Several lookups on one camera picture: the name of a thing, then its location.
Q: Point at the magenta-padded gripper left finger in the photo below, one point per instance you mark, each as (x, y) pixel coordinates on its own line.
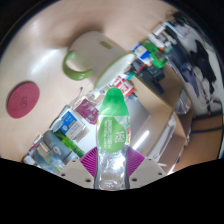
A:
(75, 172)

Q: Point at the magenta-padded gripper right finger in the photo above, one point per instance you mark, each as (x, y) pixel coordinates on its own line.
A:
(148, 171)

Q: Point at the clear bottle green cap label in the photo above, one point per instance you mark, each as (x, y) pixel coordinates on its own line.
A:
(112, 133)

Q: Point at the dark green bottle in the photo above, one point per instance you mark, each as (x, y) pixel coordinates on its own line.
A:
(73, 145)

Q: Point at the under-shelf light bar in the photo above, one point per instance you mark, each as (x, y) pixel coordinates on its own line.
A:
(141, 140)

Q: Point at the grey shaker bottle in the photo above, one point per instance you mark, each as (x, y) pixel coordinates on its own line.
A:
(55, 143)

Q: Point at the blue and white box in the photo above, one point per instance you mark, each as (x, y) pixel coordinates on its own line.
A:
(71, 124)

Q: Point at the pink packet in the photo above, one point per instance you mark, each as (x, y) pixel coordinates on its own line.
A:
(87, 110)

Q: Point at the flat round red coaster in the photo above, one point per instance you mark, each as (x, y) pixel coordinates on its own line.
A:
(23, 100)

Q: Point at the red and white can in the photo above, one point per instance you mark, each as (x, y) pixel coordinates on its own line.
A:
(124, 85)

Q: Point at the green plastic container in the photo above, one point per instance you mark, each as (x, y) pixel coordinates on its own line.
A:
(155, 53)

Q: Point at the small white bottle blue label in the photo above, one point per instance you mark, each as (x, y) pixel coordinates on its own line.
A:
(140, 51)

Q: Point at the hanging dark clothes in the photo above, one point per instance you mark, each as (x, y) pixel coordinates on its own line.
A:
(200, 56)

